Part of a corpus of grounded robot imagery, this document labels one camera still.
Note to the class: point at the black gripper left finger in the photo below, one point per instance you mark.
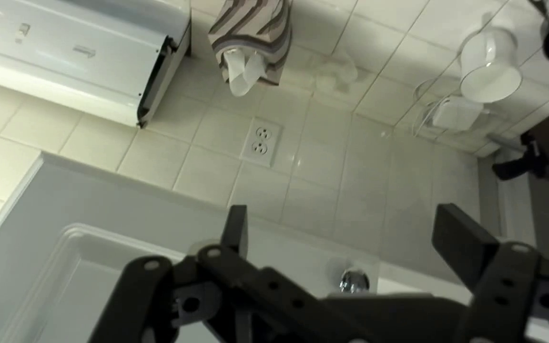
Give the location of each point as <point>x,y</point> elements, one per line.
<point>249,304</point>

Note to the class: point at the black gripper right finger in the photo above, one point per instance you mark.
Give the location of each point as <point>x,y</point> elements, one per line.
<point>510,291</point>

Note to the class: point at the chrome round door knob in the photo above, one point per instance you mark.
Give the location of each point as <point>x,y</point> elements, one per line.
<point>354,280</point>

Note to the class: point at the white cabinet door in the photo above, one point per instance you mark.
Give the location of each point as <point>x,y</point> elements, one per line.
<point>97,209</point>

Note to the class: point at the white ceramic mug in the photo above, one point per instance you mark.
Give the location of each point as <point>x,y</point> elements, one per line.
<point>491,68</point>

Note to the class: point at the white tissue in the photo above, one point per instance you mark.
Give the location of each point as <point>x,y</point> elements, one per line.
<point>245,68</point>

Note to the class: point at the striped tissue box cover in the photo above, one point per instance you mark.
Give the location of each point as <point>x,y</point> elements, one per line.
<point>249,21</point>

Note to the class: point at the white gas stove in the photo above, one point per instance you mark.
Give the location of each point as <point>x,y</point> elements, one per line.
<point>66,49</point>

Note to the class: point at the black camera clamp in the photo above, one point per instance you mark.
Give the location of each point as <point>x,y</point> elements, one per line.
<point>524,162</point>

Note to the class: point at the white wall outlet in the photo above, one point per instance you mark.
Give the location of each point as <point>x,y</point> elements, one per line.
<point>261,141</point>

